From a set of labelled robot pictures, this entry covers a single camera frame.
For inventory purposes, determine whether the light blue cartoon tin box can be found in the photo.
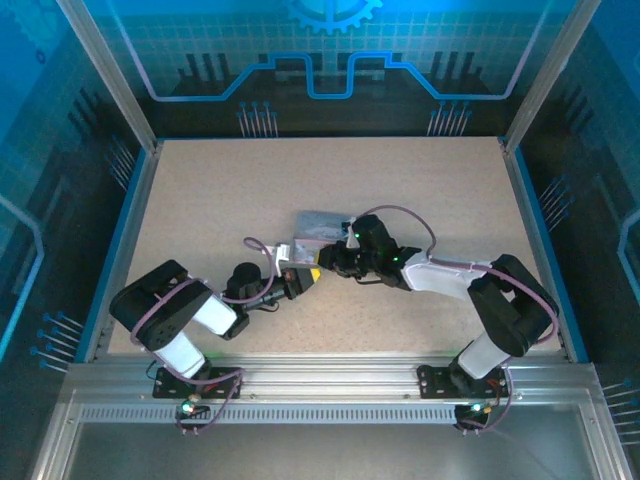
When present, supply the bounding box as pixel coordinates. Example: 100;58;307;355
288;209;357;267

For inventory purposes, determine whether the small LED circuit board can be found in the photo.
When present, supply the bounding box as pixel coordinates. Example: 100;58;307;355
177;401;211;420
454;401;494;420

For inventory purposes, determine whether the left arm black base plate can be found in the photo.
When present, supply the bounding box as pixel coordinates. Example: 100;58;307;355
152;366;245;401

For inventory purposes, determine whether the aluminium front mounting rail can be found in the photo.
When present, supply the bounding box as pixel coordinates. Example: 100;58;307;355
64;352;601;404

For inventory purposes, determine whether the slotted grey cable duct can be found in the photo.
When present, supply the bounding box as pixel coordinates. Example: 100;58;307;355
79;403;586;426

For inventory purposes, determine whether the aluminium table side rail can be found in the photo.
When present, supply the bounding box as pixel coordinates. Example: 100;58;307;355
82;144;164;364
502;147;584;364

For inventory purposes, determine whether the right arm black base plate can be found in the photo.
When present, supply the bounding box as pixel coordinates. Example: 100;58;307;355
417;364;516;401

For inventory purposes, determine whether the aluminium frame post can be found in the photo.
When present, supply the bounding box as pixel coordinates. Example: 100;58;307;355
502;0;587;154
55;0;162;152

